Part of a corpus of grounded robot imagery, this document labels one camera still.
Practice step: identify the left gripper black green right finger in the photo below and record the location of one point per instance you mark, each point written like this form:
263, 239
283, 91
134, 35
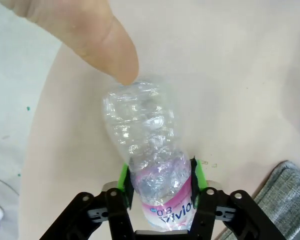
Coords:
227, 217

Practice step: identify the left gripper black green left finger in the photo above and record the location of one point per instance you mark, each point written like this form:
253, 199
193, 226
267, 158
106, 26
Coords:
95, 217

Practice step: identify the clear plastic bottle pink label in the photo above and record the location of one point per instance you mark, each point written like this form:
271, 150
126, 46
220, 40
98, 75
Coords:
140, 125

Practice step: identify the grey fabric basket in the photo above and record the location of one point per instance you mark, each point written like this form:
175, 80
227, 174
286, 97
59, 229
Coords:
285, 195

